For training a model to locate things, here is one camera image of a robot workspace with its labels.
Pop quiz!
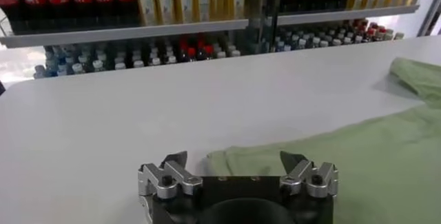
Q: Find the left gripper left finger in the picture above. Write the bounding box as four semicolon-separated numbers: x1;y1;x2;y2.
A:
137;150;204;201

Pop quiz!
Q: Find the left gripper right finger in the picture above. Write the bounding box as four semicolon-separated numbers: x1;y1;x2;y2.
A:
278;150;339;198

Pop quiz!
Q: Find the green printed t-shirt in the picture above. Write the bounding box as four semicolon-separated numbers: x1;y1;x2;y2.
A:
205;56;441;224

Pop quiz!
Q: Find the grey metal shelf unit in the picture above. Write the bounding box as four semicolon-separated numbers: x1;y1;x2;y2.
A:
260;0;430;54
0;0;263;81

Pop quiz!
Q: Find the small blue drink bottle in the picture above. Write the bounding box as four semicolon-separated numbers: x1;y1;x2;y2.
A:
54;63;69;77
33;63;48;80

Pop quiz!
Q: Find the black slanted frame pole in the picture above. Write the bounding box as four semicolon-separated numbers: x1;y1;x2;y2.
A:
416;0;441;37

